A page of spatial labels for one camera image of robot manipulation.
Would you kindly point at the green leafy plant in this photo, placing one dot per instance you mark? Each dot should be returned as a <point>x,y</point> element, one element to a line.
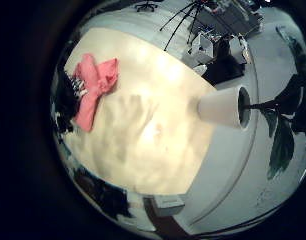
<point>281,146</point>

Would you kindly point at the white storage box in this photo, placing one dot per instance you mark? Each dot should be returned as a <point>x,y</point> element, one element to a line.
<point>204,48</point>

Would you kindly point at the white round plant pot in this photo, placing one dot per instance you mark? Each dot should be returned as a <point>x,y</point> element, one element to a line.
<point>219,106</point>

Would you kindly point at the orange button-up shirt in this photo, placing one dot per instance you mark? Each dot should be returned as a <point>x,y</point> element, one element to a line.
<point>93,83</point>

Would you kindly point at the small grey box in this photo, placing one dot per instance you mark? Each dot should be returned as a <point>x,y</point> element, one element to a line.
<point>169,204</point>

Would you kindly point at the black camera tripod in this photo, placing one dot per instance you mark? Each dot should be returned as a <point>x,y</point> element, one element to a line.
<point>180,27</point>

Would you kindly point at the black office chair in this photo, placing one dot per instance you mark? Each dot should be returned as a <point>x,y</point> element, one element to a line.
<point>146,6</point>

